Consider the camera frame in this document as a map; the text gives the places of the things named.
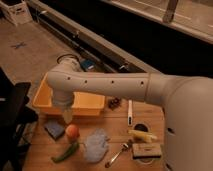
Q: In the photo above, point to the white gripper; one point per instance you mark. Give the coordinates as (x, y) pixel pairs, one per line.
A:
(67, 115)

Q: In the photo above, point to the blue sponge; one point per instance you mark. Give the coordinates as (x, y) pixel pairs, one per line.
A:
(54, 129)

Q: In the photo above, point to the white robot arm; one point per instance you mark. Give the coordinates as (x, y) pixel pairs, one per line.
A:
(187, 103)

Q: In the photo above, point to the yellow plastic tray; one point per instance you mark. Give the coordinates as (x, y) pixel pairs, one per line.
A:
(85, 104)

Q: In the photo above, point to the peach fruit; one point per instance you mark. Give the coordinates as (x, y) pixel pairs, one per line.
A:
(72, 131)

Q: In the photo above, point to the green chili pepper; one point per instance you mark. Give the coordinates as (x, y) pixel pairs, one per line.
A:
(69, 151)

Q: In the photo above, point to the grey blue cloth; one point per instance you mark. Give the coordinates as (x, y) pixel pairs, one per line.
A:
(96, 146)

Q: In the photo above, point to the bunch of dark grapes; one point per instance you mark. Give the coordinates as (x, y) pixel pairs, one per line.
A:
(114, 103)

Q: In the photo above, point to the black chair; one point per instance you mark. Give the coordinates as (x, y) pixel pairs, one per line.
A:
(14, 115)

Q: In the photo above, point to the black and tan eraser block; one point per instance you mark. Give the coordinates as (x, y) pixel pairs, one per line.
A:
(146, 150)

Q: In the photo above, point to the white bowl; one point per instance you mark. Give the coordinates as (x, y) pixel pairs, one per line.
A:
(145, 161)

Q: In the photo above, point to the green leaf vegetable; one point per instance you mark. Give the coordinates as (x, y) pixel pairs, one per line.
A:
(162, 152)

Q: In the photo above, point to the white cardboard box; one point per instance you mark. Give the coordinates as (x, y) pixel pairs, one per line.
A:
(17, 14)

